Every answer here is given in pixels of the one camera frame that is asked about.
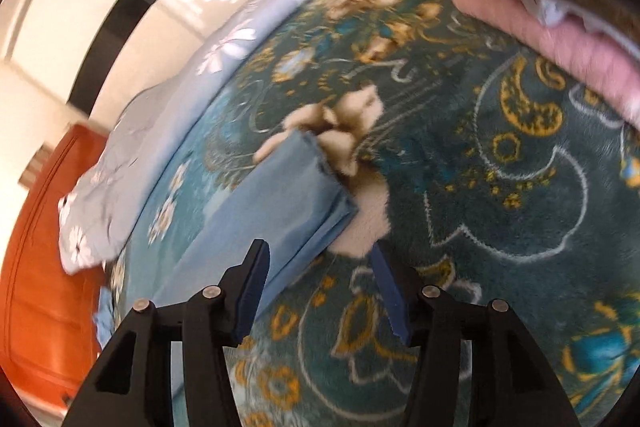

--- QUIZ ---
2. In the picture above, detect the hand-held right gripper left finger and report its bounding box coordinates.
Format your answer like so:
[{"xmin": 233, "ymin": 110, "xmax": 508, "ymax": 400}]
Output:
[{"xmin": 60, "ymin": 238, "xmax": 273, "ymax": 427}]

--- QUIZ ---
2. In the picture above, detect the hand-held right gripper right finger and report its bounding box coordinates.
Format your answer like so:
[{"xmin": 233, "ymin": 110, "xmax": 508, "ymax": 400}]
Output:
[{"xmin": 371, "ymin": 243, "xmax": 583, "ymax": 427}]

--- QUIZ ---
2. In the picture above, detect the blue cloth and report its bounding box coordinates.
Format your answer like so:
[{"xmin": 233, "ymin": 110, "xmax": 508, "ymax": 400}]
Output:
[{"xmin": 150, "ymin": 129, "xmax": 360, "ymax": 313}]

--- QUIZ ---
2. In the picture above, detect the teal floral printed blanket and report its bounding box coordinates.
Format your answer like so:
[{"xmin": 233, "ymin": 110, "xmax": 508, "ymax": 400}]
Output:
[{"xmin": 107, "ymin": 0, "xmax": 640, "ymax": 427}]

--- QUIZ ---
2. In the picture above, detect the light blue floral quilt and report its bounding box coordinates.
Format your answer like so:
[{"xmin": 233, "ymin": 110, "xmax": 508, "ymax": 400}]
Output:
[{"xmin": 57, "ymin": 0, "xmax": 381, "ymax": 275}]

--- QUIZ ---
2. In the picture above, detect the orange wooden door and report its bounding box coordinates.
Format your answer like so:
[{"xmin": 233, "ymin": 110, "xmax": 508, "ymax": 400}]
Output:
[{"xmin": 0, "ymin": 122, "xmax": 126, "ymax": 408}]

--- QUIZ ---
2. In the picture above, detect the white cloth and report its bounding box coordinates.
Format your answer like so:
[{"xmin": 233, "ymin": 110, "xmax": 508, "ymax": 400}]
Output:
[{"xmin": 505, "ymin": 0, "xmax": 640, "ymax": 58}]

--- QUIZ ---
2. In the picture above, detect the black frame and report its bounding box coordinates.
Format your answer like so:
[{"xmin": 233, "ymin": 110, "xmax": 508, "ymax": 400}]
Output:
[{"xmin": 65, "ymin": 0, "xmax": 236, "ymax": 118}]

